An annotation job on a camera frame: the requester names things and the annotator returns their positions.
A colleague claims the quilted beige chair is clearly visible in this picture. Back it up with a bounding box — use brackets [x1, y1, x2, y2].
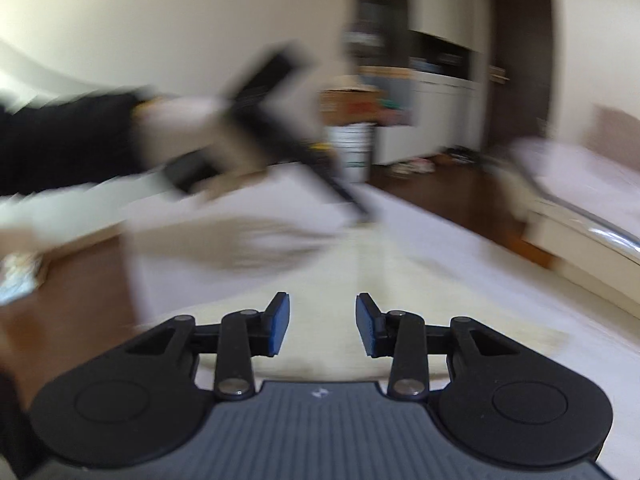
[590, 104, 640, 171]

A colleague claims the pair of pink white sneakers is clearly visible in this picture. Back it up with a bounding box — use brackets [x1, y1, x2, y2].
[391, 157, 434, 177]

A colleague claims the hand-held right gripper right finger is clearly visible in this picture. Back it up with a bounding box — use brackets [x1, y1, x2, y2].
[355, 292, 523, 401]

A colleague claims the cream terry towel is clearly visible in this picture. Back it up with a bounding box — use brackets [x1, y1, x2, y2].
[122, 212, 571, 381]

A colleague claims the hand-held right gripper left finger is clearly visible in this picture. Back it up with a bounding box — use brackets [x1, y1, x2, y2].
[122, 291, 292, 402]

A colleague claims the white and brown cabinet unit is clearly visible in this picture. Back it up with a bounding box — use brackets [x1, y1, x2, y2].
[345, 0, 488, 166]

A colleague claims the cardboard box with red print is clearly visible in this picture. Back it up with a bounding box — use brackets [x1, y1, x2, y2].
[320, 87, 383, 126]

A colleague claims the person's left hand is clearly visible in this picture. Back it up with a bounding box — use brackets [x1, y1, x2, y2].
[135, 94, 281, 196]

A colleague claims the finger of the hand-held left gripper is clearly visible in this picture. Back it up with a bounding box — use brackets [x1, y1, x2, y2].
[302, 147, 376, 227]

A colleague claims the beige dining table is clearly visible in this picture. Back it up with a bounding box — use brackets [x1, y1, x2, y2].
[500, 140, 640, 311]

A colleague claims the white plastic bucket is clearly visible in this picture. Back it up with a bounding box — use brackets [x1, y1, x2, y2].
[327, 122, 373, 183]

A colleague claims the red mesh bag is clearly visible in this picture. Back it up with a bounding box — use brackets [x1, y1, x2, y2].
[380, 97, 413, 126]

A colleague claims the dark brown door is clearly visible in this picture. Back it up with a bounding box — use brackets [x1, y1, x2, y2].
[482, 0, 556, 151]

